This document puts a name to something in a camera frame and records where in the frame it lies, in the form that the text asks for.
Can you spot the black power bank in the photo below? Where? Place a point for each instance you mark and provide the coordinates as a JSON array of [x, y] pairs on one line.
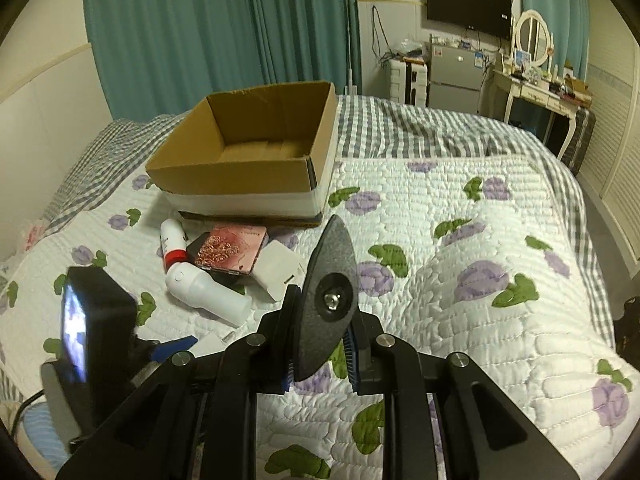
[[193, 249]]

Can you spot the white plastic bottle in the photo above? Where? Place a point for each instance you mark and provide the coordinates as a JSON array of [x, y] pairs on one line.
[[197, 289]]

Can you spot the brown cardboard box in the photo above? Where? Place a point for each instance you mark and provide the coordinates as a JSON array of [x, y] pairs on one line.
[[259, 153]]

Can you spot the black wall television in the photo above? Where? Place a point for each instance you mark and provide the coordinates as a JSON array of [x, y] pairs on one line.
[[493, 17]]

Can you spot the white floral quilt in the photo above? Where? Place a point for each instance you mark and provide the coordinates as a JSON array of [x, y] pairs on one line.
[[466, 255]]

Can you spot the silver mini fridge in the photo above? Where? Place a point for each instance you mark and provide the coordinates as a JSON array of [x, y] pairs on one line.
[[456, 79]]

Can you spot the pink rose patterned case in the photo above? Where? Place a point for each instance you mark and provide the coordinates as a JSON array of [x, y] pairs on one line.
[[232, 248]]

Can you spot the teal curtain left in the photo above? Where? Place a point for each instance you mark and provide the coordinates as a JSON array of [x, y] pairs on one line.
[[162, 56]]

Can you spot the teal curtain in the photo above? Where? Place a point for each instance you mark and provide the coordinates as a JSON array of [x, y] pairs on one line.
[[162, 56], [568, 21]]

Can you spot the white dressing table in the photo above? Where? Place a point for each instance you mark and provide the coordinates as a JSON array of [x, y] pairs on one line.
[[517, 89]]

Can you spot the white suitcase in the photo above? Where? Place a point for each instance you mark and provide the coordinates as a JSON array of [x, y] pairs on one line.
[[408, 82]]

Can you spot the oval vanity mirror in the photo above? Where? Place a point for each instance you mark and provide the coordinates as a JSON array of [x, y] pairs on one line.
[[531, 34]]

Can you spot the black phone with lit screen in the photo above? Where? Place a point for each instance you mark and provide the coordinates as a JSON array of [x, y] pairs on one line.
[[97, 325]]

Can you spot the teal curtain right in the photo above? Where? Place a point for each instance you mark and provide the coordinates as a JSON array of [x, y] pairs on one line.
[[568, 21]]

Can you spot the white bottle red cap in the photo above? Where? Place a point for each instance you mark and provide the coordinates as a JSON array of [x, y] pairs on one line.
[[173, 242]]

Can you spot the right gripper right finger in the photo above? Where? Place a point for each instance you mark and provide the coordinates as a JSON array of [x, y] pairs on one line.
[[365, 343]]

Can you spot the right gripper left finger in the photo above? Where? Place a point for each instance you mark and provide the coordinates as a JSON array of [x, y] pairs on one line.
[[275, 361]]

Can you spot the grey checkered bed sheet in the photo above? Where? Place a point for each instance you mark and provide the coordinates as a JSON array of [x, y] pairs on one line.
[[367, 128]]

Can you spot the white square charger box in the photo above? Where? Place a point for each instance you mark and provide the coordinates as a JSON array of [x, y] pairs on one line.
[[276, 268]]

